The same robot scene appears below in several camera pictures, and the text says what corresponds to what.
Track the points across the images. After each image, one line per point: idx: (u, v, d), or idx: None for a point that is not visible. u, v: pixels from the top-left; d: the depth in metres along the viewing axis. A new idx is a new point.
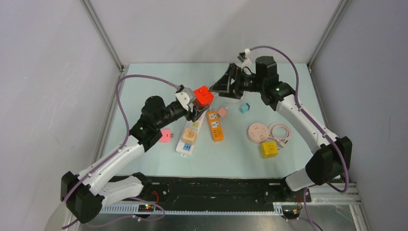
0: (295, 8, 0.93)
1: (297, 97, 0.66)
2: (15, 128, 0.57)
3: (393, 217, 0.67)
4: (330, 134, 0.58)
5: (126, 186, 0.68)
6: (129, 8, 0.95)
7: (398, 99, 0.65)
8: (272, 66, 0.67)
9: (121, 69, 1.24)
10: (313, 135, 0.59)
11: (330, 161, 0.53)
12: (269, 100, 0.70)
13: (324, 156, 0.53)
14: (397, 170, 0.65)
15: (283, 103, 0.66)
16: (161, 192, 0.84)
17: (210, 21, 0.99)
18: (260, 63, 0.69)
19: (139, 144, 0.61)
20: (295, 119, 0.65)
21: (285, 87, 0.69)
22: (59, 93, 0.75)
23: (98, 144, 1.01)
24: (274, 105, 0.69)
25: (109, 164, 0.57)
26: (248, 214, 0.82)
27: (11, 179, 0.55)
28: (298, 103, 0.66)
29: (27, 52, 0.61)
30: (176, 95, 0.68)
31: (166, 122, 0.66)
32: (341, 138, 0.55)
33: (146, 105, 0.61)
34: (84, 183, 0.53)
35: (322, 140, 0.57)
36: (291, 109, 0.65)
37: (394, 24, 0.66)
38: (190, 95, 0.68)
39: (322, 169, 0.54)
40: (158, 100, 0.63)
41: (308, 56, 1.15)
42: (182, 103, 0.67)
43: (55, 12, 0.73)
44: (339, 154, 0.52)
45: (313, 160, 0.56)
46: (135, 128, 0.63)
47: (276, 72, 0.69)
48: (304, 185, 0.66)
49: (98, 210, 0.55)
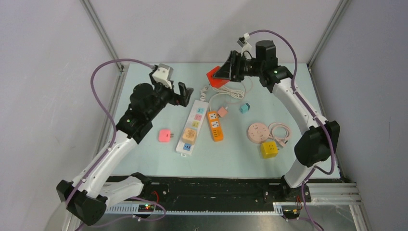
0: (295, 8, 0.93)
1: (294, 81, 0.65)
2: (16, 128, 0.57)
3: (392, 217, 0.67)
4: (320, 117, 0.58)
5: (126, 186, 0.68)
6: (129, 8, 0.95)
7: (398, 98, 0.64)
8: (271, 49, 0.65)
9: (121, 69, 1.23)
10: (304, 118, 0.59)
11: (317, 143, 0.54)
12: (266, 83, 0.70)
13: (312, 138, 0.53)
14: (397, 170, 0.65)
15: (280, 85, 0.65)
16: (161, 192, 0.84)
17: (210, 21, 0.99)
18: (258, 46, 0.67)
19: (129, 138, 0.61)
20: (287, 101, 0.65)
21: (282, 70, 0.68)
22: (59, 93, 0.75)
23: (98, 143, 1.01)
24: (270, 87, 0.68)
25: (102, 165, 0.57)
26: (248, 214, 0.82)
27: (10, 180, 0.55)
28: (293, 86, 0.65)
29: (26, 52, 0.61)
30: (154, 76, 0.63)
31: (156, 111, 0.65)
32: (331, 122, 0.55)
33: (134, 94, 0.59)
34: (80, 189, 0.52)
35: (312, 123, 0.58)
36: (286, 91, 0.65)
37: (393, 24, 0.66)
38: (167, 66, 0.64)
39: (311, 151, 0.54)
40: (148, 86, 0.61)
41: (308, 56, 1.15)
42: (163, 75, 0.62)
43: (55, 13, 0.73)
44: (326, 134, 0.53)
45: (302, 142, 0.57)
46: (122, 121, 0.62)
47: (275, 54, 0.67)
48: (300, 177, 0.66)
49: (103, 211, 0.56)
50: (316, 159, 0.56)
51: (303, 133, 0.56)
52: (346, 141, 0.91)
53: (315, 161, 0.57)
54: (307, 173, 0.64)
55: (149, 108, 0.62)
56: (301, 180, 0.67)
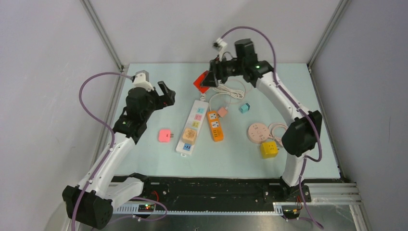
0: (295, 8, 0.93)
1: (275, 73, 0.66)
2: (15, 127, 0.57)
3: (392, 218, 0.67)
4: (303, 108, 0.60)
5: (128, 187, 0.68)
6: (129, 8, 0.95)
7: (398, 98, 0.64)
8: (249, 44, 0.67)
9: (121, 69, 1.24)
10: (288, 110, 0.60)
11: (303, 134, 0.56)
12: (249, 78, 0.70)
13: (299, 131, 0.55)
14: (397, 170, 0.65)
15: (262, 79, 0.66)
16: (161, 192, 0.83)
17: (210, 21, 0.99)
18: (236, 44, 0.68)
19: (127, 137, 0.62)
20: (272, 95, 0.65)
21: (264, 64, 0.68)
22: (59, 93, 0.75)
23: (98, 143, 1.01)
24: (253, 82, 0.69)
25: (105, 166, 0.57)
26: (248, 214, 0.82)
27: (10, 180, 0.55)
28: (276, 80, 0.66)
29: (27, 51, 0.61)
30: (135, 83, 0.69)
31: (148, 111, 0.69)
32: (313, 112, 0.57)
33: (130, 96, 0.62)
34: (88, 190, 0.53)
35: (296, 114, 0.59)
36: (269, 85, 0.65)
37: (393, 23, 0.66)
38: (142, 71, 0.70)
39: (298, 143, 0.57)
40: (139, 89, 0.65)
41: (308, 56, 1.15)
42: (141, 79, 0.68)
43: (55, 12, 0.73)
44: (312, 125, 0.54)
45: (289, 134, 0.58)
46: (118, 123, 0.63)
47: (253, 51, 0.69)
48: (296, 173, 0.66)
49: (110, 213, 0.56)
50: (304, 149, 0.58)
51: (288, 125, 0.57)
52: (346, 141, 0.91)
53: (303, 150, 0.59)
54: (300, 168, 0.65)
55: (144, 108, 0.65)
56: (297, 176, 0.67)
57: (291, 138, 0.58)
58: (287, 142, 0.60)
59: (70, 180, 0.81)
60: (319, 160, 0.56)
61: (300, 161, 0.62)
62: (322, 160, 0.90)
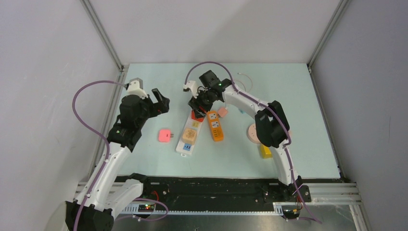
0: (295, 8, 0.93)
1: (235, 84, 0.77)
2: (15, 127, 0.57)
3: (393, 218, 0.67)
4: (262, 102, 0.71)
5: (127, 192, 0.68)
6: (128, 9, 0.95)
7: (398, 98, 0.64)
8: (209, 73, 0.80)
9: (121, 69, 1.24)
10: (251, 107, 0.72)
11: (270, 123, 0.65)
12: (216, 95, 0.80)
13: (263, 120, 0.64)
14: (397, 171, 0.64)
15: (225, 92, 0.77)
16: (161, 192, 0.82)
17: (210, 21, 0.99)
18: (199, 78, 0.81)
19: (123, 147, 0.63)
20: (237, 101, 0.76)
21: (225, 83, 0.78)
22: (59, 93, 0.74)
23: (98, 144, 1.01)
24: (222, 98, 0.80)
25: (102, 178, 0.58)
26: (248, 214, 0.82)
27: (9, 180, 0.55)
28: (236, 89, 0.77)
29: (25, 50, 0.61)
30: (129, 91, 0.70)
31: (142, 119, 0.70)
32: (272, 103, 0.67)
33: (123, 103, 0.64)
34: (86, 205, 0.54)
35: (257, 108, 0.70)
36: (232, 94, 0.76)
37: (394, 23, 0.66)
38: (135, 79, 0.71)
39: (268, 132, 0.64)
40: (132, 97, 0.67)
41: (308, 56, 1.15)
42: (134, 87, 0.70)
43: (55, 13, 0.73)
44: (272, 112, 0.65)
45: (258, 127, 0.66)
46: (112, 133, 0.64)
47: (214, 76, 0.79)
48: (285, 166, 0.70)
49: (112, 223, 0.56)
50: (278, 138, 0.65)
51: (254, 119, 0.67)
52: (346, 141, 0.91)
53: (279, 140, 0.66)
54: (287, 162, 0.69)
55: (137, 115, 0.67)
56: (288, 170, 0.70)
57: (261, 132, 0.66)
58: (262, 137, 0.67)
59: (70, 180, 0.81)
60: (290, 141, 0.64)
61: (282, 151, 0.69)
62: (321, 160, 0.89)
